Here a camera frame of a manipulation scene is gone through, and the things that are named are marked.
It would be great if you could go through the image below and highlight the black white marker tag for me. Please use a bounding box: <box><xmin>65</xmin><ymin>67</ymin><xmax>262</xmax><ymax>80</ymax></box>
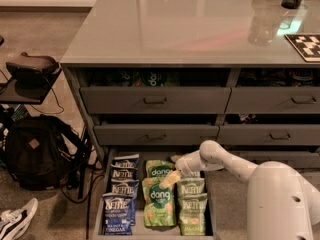
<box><xmin>284</xmin><ymin>33</ymin><xmax>320</xmax><ymax>62</ymax></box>

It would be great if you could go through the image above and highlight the black backpack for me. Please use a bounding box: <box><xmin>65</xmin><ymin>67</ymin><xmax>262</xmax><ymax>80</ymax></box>
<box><xmin>4</xmin><ymin>115</ymin><xmax>84</xmax><ymax>190</ymax></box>

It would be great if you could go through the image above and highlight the top left grey drawer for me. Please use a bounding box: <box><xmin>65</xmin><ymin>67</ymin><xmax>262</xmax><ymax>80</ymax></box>
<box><xmin>79</xmin><ymin>69</ymin><xmax>230</xmax><ymax>114</ymax></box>

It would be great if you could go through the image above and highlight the grey drawer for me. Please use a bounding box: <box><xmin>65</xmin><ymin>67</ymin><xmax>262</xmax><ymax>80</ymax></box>
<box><xmin>232</xmin><ymin>150</ymin><xmax>320</xmax><ymax>169</ymax></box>
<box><xmin>79</xmin><ymin>69</ymin><xmax>230</xmax><ymax>114</ymax></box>
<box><xmin>217</xmin><ymin>114</ymin><xmax>320</xmax><ymax>146</ymax></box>
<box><xmin>226</xmin><ymin>68</ymin><xmax>320</xmax><ymax>114</ymax></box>
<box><xmin>93</xmin><ymin>124</ymin><xmax>219</xmax><ymax>146</ymax></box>

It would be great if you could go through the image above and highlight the bottom right grey drawer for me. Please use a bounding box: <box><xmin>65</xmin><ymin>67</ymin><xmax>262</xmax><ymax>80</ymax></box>
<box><xmin>232</xmin><ymin>150</ymin><xmax>320</xmax><ymax>169</ymax></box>

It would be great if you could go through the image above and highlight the open bottom left drawer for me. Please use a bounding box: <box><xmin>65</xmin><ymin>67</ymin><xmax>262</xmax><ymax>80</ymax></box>
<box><xmin>92</xmin><ymin>146</ymin><xmax>216</xmax><ymax>240</ymax></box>

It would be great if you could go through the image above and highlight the green dang chip bag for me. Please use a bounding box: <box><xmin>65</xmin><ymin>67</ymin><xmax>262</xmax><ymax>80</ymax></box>
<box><xmin>146</xmin><ymin>160</ymin><xmax>174</xmax><ymax>178</ymax></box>
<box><xmin>142</xmin><ymin>177</ymin><xmax>176</xmax><ymax>227</ymax></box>

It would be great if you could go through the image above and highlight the front blue Kettle chip bag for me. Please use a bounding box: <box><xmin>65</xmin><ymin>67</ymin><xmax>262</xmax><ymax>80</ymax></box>
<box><xmin>102</xmin><ymin>193</ymin><xmax>132</xmax><ymax>235</ymax></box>

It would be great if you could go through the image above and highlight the rear green Kettle chip bag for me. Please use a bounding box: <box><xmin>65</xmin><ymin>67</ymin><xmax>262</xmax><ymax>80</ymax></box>
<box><xmin>170</xmin><ymin>155</ymin><xmax>182</xmax><ymax>163</ymax></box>

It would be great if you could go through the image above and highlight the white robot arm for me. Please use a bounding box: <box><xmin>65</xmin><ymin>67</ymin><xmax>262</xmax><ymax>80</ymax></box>
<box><xmin>160</xmin><ymin>140</ymin><xmax>320</xmax><ymax>240</ymax></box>

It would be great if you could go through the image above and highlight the green kettle chip bag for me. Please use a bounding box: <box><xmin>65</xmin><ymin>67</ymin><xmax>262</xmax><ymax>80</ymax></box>
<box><xmin>178</xmin><ymin>193</ymin><xmax>208</xmax><ymax>236</ymax></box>
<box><xmin>170</xmin><ymin>155</ymin><xmax>182</xmax><ymax>163</ymax></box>
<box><xmin>181</xmin><ymin>172</ymin><xmax>201</xmax><ymax>179</ymax></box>
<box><xmin>177</xmin><ymin>178</ymin><xmax>205</xmax><ymax>197</ymax></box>

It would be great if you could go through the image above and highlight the black device on side table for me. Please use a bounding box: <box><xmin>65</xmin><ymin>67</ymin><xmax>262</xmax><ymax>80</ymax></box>
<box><xmin>6</xmin><ymin>52</ymin><xmax>59</xmax><ymax>85</ymax></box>

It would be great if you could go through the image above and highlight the grey white sneaker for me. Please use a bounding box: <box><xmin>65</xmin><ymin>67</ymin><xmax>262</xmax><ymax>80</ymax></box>
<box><xmin>0</xmin><ymin>198</ymin><xmax>38</xmax><ymax>240</ymax></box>

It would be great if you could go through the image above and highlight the blue kettle chip bag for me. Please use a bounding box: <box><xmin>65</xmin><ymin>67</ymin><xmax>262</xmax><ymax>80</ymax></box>
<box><xmin>111</xmin><ymin>179</ymin><xmax>139</xmax><ymax>225</ymax></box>
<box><xmin>111</xmin><ymin>165</ymin><xmax>137</xmax><ymax>180</ymax></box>
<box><xmin>102</xmin><ymin>193</ymin><xmax>132</xmax><ymax>235</ymax></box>
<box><xmin>113</xmin><ymin>154</ymin><xmax>140</xmax><ymax>168</ymax></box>

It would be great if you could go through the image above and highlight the middle right grey drawer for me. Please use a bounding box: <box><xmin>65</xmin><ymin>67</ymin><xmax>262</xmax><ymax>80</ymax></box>
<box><xmin>217</xmin><ymin>114</ymin><xmax>320</xmax><ymax>146</ymax></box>

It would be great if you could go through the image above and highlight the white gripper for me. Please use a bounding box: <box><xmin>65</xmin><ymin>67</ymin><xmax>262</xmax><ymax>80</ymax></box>
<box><xmin>159</xmin><ymin>151</ymin><xmax>223</xmax><ymax>189</ymax></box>

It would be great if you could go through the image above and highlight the middle left grey drawer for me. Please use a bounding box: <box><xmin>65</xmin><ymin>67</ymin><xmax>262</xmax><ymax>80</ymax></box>
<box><xmin>93</xmin><ymin>124</ymin><xmax>219</xmax><ymax>146</ymax></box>

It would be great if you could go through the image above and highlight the rear blue Kettle chip bag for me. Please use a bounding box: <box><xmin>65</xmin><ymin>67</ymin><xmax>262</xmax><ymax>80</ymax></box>
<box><xmin>113</xmin><ymin>154</ymin><xmax>140</xmax><ymax>168</ymax></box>

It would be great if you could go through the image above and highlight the top right grey drawer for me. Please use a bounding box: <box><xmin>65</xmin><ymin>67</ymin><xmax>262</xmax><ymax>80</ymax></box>
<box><xmin>226</xmin><ymin>68</ymin><xmax>320</xmax><ymax>114</ymax></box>

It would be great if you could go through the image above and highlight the grey drawer cabinet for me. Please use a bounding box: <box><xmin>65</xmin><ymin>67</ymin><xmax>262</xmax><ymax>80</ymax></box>
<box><xmin>61</xmin><ymin>0</ymin><xmax>320</xmax><ymax>163</ymax></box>

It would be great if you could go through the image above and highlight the front green Kettle chip bag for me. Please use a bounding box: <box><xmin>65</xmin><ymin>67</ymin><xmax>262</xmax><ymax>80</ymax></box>
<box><xmin>178</xmin><ymin>193</ymin><xmax>208</xmax><ymax>236</ymax></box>

